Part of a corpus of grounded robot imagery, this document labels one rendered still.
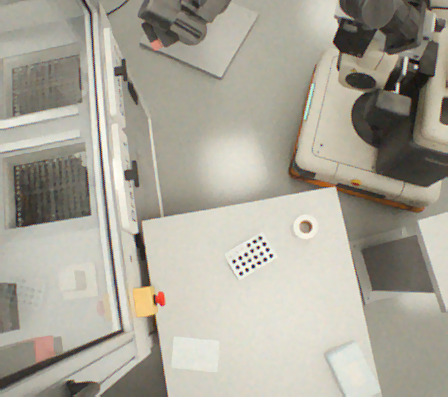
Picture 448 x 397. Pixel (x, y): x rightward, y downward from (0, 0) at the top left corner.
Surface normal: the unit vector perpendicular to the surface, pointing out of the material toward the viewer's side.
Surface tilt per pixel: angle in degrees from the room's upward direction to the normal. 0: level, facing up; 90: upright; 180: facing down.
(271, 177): 0
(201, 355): 0
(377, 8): 53
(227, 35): 3
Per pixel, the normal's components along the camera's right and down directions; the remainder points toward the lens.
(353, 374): -0.03, -0.25
